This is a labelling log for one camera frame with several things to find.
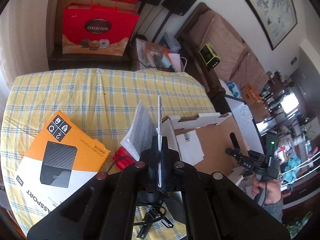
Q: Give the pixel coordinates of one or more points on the blue white small carton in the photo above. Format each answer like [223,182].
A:
[169,41]

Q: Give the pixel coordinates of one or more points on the large brown pillow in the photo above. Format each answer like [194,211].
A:
[213,29]

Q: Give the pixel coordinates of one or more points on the green black portable radio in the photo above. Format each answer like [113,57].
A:
[208,56]

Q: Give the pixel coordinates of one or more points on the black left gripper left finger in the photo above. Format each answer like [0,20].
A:
[104,207]

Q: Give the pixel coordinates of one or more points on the red collection gift bag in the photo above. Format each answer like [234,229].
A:
[95,29]

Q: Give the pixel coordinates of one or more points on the white printed manual booklet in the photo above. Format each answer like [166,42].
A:
[142,132]

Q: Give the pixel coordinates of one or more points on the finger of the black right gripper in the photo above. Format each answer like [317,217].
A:
[234,141]
[235,153]

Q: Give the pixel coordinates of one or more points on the yellow blue plaid tablecloth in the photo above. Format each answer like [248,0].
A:
[101,102]

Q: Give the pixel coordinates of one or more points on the right black speaker on stand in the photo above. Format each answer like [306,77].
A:
[177,7]

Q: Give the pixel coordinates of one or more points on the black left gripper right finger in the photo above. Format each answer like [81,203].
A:
[214,207]

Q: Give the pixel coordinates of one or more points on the orange white hard drive box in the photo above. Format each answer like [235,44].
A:
[62,157]

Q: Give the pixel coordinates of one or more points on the shallow white cardboard tray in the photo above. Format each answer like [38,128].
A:
[213,130]

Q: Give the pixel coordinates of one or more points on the orange cardboard box on bed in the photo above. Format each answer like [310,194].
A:
[250,96]

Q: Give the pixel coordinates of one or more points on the person's right hand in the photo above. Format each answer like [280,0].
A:
[272,189]

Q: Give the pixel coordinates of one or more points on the white paper sheet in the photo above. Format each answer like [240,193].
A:
[190,147]

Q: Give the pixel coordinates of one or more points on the open box of clutter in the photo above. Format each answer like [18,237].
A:
[148,55]

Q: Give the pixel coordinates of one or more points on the framed painting on wall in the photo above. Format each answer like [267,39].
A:
[276,17]

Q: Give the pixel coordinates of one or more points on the white box with black rim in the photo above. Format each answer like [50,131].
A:
[246,124]

